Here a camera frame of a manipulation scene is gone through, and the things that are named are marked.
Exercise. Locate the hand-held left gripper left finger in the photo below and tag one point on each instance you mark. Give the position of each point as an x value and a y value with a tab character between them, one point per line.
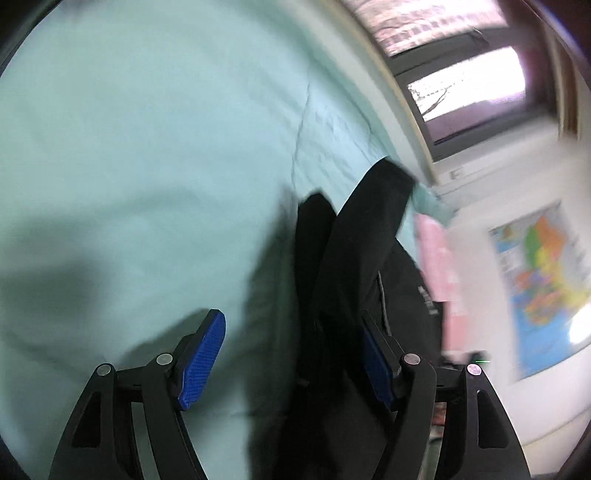
203	355

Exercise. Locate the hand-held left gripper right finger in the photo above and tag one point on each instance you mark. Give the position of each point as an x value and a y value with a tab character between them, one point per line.
376	364

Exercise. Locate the black hooded jacket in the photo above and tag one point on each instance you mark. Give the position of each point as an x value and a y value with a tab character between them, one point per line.
360	240

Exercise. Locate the pink blanket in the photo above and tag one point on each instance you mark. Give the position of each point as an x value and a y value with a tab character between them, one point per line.
438	258

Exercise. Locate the teal pillow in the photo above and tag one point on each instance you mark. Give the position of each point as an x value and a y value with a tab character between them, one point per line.
431	205

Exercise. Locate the teal bed comforter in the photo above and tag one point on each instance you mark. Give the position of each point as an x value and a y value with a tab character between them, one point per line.
138	138

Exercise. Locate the wooden headboard ledge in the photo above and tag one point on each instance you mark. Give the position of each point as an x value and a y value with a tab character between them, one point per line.
406	115

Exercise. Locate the window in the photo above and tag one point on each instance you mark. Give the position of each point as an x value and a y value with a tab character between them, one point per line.
466	78

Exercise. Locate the colourful wall map poster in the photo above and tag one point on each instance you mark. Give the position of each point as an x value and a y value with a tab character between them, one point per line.
540	286

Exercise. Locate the white wall switch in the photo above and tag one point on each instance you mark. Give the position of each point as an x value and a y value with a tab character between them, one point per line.
455	174

